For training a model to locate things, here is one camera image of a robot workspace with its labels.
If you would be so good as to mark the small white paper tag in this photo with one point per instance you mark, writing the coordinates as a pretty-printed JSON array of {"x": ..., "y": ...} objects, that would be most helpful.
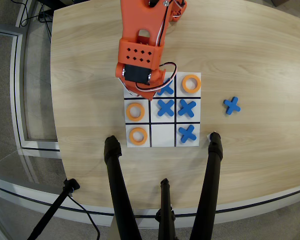
[{"x": 208, "y": 136}]

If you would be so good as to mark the white tic-tac-toe grid board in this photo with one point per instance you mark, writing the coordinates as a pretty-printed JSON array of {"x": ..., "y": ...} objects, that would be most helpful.
[{"x": 162, "y": 135}]

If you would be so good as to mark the short black tripod leg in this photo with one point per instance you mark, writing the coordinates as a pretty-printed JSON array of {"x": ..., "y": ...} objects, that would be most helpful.
[{"x": 166, "y": 205}]

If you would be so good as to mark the thin black stand leg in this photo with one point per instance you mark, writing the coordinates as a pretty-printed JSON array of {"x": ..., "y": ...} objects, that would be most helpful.
[{"x": 55, "y": 207}]

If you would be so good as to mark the grey metal glass frame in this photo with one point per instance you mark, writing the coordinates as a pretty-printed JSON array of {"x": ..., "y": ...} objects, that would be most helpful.
[{"x": 16, "y": 75}]

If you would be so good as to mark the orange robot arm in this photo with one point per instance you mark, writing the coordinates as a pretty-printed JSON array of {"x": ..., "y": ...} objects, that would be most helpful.
[{"x": 137, "y": 15}]

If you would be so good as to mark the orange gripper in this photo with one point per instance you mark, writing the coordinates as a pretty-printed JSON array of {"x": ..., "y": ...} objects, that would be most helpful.
[{"x": 145, "y": 94}]

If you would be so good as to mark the blue foam cross piece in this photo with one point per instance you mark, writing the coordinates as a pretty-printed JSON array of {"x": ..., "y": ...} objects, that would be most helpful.
[
  {"x": 166, "y": 108},
  {"x": 187, "y": 108},
  {"x": 232, "y": 105},
  {"x": 187, "y": 134},
  {"x": 168, "y": 90}
]

